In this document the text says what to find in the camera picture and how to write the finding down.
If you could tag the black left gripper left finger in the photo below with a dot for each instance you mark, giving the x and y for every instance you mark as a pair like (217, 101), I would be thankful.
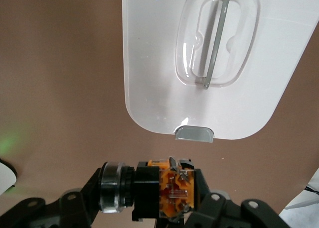
(74, 205)

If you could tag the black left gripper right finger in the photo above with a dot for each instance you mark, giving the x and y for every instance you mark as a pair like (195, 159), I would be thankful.
(224, 213)

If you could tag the orange and black push-button switch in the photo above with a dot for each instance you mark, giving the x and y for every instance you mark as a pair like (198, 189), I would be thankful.
(174, 188)

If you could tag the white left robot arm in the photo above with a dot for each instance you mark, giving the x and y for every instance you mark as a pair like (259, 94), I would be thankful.
(309, 208)

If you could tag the brown table mat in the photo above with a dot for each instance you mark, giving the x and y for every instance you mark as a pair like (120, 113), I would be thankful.
(62, 88)

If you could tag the white lidded storage box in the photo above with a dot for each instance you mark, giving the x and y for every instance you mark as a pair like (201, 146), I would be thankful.
(149, 63)

